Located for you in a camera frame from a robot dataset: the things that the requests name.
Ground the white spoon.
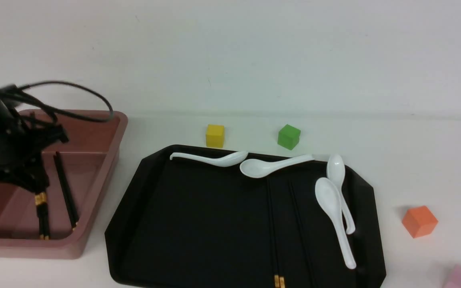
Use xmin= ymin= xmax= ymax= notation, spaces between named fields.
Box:
xmin=169 ymin=151 xmax=249 ymax=168
xmin=315 ymin=177 xmax=357 ymax=270
xmin=239 ymin=154 xmax=315 ymax=179
xmin=326 ymin=154 xmax=356 ymax=235

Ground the green cube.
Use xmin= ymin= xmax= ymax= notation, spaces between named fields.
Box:
xmin=277 ymin=124 xmax=301 ymax=150

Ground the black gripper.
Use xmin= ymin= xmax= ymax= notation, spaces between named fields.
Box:
xmin=0 ymin=100 xmax=69 ymax=194

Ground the black chopstick pair middle tray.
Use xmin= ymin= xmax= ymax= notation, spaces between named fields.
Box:
xmin=265 ymin=177 xmax=286 ymax=288

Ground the white spoon centre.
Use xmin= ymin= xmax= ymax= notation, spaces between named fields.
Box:
xmin=239 ymin=154 xmax=315 ymax=179

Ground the black chopstick pair gold tip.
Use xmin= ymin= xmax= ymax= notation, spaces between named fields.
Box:
xmin=34 ymin=191 xmax=49 ymax=217

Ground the black cable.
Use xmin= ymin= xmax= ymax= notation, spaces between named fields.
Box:
xmin=0 ymin=81 xmax=114 ymax=123

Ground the yellow cube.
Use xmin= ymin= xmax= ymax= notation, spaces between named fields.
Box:
xmin=205 ymin=124 xmax=225 ymax=149

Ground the black chopstick right tray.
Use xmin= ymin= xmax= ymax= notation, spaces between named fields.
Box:
xmin=288 ymin=180 xmax=318 ymax=288

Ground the orange cube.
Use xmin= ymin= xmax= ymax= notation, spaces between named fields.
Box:
xmin=402 ymin=205 xmax=439 ymax=238

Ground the black plastic tray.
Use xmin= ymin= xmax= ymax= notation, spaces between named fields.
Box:
xmin=105 ymin=145 xmax=387 ymax=288

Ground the white spoon upper right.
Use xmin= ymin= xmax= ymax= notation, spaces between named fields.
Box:
xmin=326 ymin=154 xmax=356 ymax=235

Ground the black chopstick pair in bin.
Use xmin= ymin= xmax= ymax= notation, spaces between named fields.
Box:
xmin=38 ymin=216 xmax=50 ymax=240
xmin=53 ymin=152 xmax=79 ymax=231

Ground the white spoon far left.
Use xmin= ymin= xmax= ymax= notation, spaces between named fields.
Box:
xmin=169 ymin=151 xmax=249 ymax=168

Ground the pink plastic bin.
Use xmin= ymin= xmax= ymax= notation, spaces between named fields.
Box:
xmin=0 ymin=112 xmax=128 ymax=259

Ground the black chopstick pair in bin left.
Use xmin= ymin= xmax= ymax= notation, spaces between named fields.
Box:
xmin=38 ymin=216 xmax=50 ymax=240

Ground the black chopstick pair in bin right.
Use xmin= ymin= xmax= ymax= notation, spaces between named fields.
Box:
xmin=53 ymin=152 xmax=79 ymax=231

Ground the white spoon lower right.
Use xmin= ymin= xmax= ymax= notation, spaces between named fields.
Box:
xmin=315 ymin=177 xmax=357 ymax=270

